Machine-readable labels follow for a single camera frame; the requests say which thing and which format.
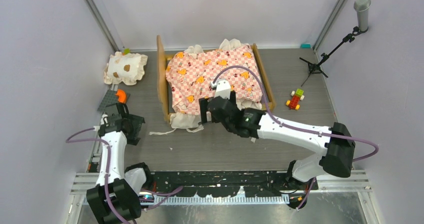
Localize white tie string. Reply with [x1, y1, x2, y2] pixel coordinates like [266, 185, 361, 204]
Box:
[148, 125, 205, 136]

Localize wooden pet bed frame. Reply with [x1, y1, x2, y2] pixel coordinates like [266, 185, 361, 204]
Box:
[156, 36, 276, 124]

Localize pink checkered duck mattress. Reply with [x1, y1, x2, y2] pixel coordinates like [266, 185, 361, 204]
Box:
[164, 39, 263, 129]

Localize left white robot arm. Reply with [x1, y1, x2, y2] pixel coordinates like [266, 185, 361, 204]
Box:
[86, 102, 154, 224]

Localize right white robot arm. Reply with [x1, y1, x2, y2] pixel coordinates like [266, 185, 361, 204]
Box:
[199, 97, 355, 189]

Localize orange curved toy block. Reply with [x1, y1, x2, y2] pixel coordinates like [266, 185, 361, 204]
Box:
[115, 89, 128, 104]

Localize grey building baseplate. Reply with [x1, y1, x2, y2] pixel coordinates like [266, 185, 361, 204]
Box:
[97, 90, 130, 112]

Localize white ruffled pillow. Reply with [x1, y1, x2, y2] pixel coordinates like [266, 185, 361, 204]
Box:
[103, 52, 148, 86]

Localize red toy block car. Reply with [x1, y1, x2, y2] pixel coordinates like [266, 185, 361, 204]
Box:
[285, 88, 305, 110]

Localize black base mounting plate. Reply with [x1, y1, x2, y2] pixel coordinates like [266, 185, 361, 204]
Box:
[143, 171, 312, 198]

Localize green small block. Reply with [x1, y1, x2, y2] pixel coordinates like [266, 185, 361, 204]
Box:
[123, 48, 131, 55]

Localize black microphone stand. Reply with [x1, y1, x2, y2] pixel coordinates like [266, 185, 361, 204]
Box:
[299, 26, 368, 87]

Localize teal small block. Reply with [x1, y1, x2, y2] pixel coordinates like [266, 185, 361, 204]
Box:
[300, 43, 312, 49]

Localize grey microphone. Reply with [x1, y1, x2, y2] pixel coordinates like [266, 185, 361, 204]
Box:
[353, 0, 371, 32]

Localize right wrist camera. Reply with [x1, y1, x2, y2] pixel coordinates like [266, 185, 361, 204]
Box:
[209, 79, 232, 99]

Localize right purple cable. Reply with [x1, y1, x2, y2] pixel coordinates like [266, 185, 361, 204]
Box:
[211, 65, 380, 211]

